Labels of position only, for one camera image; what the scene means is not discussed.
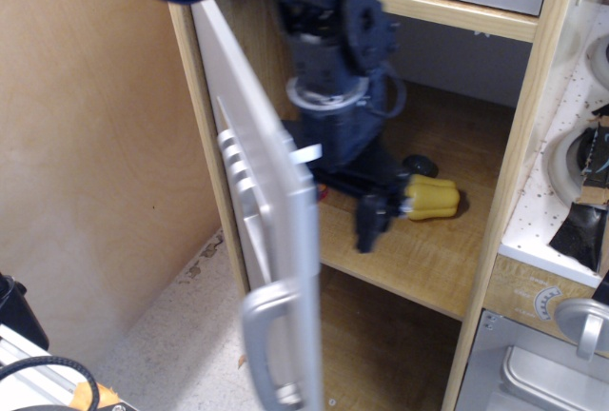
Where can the grey oven knob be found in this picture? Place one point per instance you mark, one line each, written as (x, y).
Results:
(585, 323)

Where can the grey oven door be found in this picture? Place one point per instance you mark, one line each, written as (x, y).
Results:
(515, 367)

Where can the grey toy fridge door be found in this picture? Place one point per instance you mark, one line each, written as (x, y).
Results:
(275, 203)

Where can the black round toy item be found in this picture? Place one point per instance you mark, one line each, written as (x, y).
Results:
(421, 165)

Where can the wooden toy kitchen cabinet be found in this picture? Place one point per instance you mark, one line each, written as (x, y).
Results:
(398, 323)

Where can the orange tape piece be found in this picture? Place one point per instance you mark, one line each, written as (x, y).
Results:
(82, 397)

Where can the white speckled toy sink counter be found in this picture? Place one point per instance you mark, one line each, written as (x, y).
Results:
(546, 193)

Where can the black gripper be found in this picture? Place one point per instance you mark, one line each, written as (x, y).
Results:
(355, 162)

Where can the black box at left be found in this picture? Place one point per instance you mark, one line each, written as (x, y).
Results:
(17, 314)

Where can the aluminium rail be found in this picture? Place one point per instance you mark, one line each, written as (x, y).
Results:
(33, 379)

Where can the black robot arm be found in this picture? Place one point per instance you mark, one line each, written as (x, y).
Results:
(345, 91)

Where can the yellow toy bell pepper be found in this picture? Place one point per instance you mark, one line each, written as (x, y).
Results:
(430, 198)

